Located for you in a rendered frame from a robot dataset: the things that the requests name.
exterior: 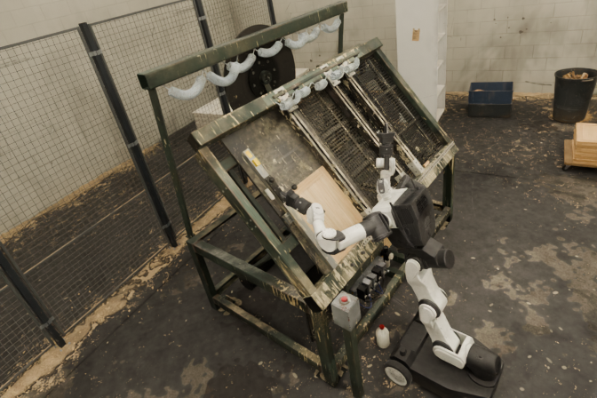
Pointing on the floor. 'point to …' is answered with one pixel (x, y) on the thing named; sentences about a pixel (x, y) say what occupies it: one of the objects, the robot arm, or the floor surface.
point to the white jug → (382, 337)
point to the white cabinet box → (423, 37)
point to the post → (354, 362)
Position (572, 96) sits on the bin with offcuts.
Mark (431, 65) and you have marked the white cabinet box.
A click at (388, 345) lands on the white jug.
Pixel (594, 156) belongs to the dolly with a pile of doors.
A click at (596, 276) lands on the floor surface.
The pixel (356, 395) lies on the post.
